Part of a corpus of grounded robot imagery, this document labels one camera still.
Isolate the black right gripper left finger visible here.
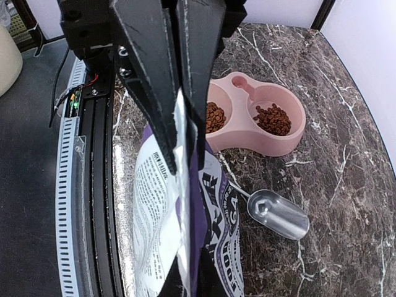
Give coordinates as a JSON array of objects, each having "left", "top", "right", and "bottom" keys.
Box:
[{"left": 159, "top": 257, "right": 186, "bottom": 297}]

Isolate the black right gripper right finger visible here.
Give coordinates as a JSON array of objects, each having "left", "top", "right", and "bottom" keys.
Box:
[{"left": 197, "top": 247, "right": 235, "bottom": 296}]

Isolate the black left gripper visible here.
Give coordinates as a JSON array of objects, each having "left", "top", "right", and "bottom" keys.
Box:
[{"left": 58, "top": 1, "right": 181, "bottom": 174}]

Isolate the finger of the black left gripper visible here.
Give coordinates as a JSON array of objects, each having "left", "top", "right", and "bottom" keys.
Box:
[{"left": 176, "top": 1, "right": 226, "bottom": 169}]

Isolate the purple white pet food bag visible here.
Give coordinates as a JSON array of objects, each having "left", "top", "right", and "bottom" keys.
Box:
[{"left": 132, "top": 94, "right": 244, "bottom": 296}]

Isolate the silver metal scoop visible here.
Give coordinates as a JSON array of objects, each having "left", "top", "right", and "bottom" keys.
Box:
[{"left": 230, "top": 183, "right": 310, "bottom": 241}]

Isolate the pink double pet bowl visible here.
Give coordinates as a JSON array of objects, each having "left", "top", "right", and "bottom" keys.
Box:
[{"left": 206, "top": 72, "right": 306, "bottom": 157}]

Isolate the brown kibble pile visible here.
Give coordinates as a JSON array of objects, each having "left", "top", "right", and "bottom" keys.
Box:
[
  {"left": 206, "top": 102, "right": 226, "bottom": 133},
  {"left": 253, "top": 103, "right": 291, "bottom": 136}
]

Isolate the white lined trash bin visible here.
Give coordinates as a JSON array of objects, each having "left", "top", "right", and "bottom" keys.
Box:
[{"left": 0, "top": 24, "right": 23, "bottom": 96}]

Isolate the black front table rail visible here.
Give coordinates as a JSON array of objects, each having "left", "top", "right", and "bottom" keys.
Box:
[{"left": 73, "top": 69, "right": 124, "bottom": 296}]

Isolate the black left frame post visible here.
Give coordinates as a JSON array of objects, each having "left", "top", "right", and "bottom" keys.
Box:
[{"left": 311, "top": 0, "right": 335, "bottom": 30}]

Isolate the grey slotted cable duct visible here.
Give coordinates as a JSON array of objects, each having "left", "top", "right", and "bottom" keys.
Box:
[{"left": 55, "top": 60, "right": 86, "bottom": 296}]

